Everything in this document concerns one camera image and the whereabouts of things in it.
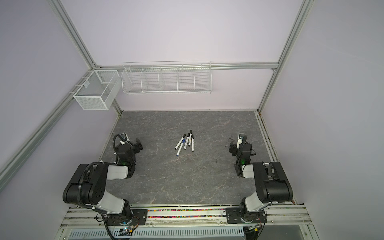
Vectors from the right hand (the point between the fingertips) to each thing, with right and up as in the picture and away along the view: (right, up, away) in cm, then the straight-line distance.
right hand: (241, 143), depth 93 cm
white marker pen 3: (-33, +2, +11) cm, 35 cm away
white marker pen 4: (-31, -1, +7) cm, 32 cm away
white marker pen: (-40, 0, +9) cm, 41 cm away
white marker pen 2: (-35, 0, +9) cm, 36 cm away
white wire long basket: (-33, +44, +6) cm, 55 cm away
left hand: (-69, +1, -2) cm, 69 cm away
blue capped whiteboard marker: (-39, -4, +6) cm, 40 cm away
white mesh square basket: (-94, +34, +5) cm, 100 cm away
